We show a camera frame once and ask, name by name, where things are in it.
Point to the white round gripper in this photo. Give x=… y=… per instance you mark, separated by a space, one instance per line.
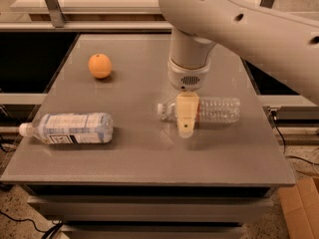
x=186 y=77

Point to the clear bottle with red label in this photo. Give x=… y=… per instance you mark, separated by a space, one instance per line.
x=210 y=110

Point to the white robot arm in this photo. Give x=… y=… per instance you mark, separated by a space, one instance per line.
x=281 y=45

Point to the clear bottle with blue-white label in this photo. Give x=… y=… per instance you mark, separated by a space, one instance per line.
x=70 y=128

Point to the orange fruit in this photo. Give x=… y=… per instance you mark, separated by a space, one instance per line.
x=100 y=66

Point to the grey drawer cabinet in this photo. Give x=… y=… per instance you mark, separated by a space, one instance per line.
x=151 y=211

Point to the cardboard box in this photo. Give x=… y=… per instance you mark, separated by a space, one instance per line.
x=300 y=206

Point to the metal railing frame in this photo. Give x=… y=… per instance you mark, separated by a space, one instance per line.
x=83 y=17

